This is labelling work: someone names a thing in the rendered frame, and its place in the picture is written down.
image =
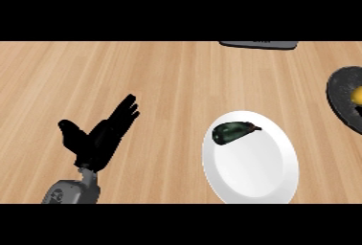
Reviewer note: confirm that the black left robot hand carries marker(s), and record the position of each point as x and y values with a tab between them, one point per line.
99	140

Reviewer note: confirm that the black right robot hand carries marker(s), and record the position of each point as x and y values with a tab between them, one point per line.
359	111

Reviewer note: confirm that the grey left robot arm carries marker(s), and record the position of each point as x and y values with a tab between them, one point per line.
74	190

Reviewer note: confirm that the yellow lemon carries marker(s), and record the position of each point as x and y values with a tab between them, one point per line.
356	95

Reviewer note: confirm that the black pan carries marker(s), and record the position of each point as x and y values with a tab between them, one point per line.
343	95

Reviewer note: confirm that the white plate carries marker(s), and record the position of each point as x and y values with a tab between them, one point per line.
254	166

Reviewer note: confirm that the dark green vegetable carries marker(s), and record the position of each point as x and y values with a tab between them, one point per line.
231	132

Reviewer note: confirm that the dark grey flat appliance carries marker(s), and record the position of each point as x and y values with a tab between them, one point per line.
260	44

